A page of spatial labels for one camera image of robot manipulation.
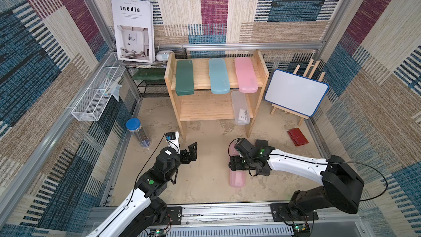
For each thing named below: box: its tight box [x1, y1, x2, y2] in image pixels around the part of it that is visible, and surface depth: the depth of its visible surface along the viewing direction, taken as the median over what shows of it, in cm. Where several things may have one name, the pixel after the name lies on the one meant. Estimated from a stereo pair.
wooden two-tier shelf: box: [164, 49, 270, 140], surface depth 84 cm
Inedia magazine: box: [111, 0, 156, 64], surface depth 79 cm
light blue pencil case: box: [208, 58, 231, 95], surface depth 71 cm
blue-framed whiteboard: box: [264, 69, 329, 117], surface depth 96 cm
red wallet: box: [287, 127, 310, 147], surface depth 99 cm
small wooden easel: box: [269, 58, 327, 127], surface depth 92 cm
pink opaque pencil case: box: [234, 57, 259, 94], surface depth 70 cm
